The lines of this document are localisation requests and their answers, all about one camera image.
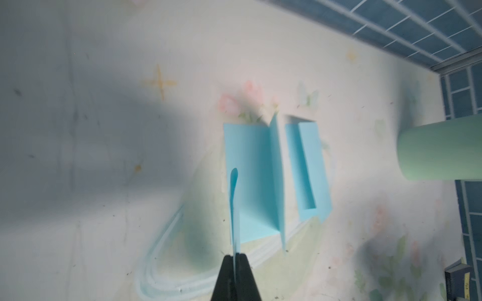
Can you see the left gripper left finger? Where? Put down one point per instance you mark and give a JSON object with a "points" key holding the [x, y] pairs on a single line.
{"points": [[224, 289]]}

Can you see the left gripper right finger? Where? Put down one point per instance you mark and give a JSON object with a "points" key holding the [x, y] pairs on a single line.
{"points": [[245, 283]]}

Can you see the light blue paper front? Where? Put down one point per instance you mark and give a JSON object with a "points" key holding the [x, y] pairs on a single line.
{"points": [[234, 221]]}

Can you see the light blue square paper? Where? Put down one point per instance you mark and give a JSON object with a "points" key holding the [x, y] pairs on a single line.
{"points": [[255, 151]]}

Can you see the floral table mat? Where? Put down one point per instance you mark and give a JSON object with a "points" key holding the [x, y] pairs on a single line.
{"points": [[112, 151]]}

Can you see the dark blue book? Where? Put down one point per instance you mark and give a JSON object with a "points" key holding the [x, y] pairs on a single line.
{"points": [[458, 278]]}

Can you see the green pen cup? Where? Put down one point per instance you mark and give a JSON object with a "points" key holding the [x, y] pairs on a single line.
{"points": [[449, 150]]}

